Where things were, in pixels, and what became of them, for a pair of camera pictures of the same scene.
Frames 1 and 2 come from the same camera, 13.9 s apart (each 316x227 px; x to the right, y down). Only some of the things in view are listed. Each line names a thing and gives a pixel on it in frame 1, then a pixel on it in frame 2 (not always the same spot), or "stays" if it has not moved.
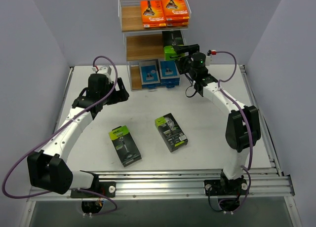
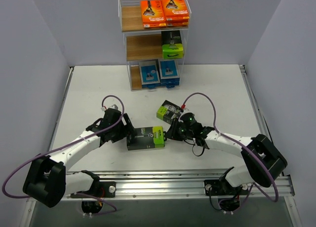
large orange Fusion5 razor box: (152, 14) stays
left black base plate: (108, 188) stays
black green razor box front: (125, 145) to (145, 137)
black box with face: (171, 132) to (168, 111)
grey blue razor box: (170, 82) stays
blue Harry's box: (149, 74) stays
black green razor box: (170, 39) stays
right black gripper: (184, 64) to (173, 131)
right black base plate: (226, 187) stays
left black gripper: (118, 94) to (129, 128)
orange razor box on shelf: (177, 22) stays
